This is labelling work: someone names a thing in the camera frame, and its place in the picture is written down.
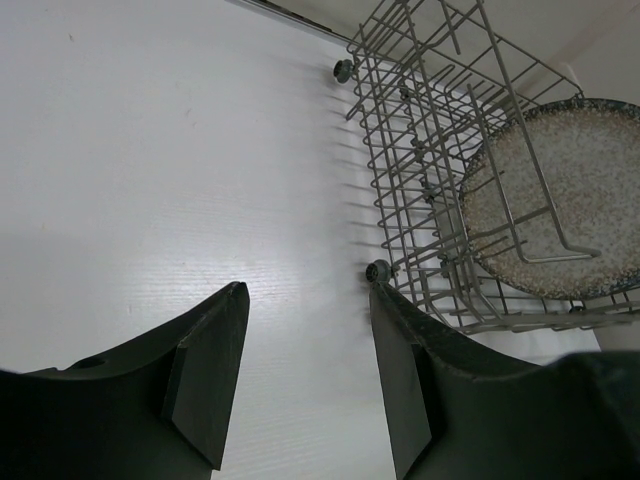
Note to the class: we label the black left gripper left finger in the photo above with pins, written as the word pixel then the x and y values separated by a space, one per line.
pixel 155 407

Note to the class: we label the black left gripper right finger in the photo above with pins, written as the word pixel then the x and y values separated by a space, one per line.
pixel 457 409

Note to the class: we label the speckled brown round plate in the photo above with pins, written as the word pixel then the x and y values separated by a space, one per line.
pixel 550 202

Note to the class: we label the grey wire dish rack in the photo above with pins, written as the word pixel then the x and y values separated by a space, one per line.
pixel 432 81

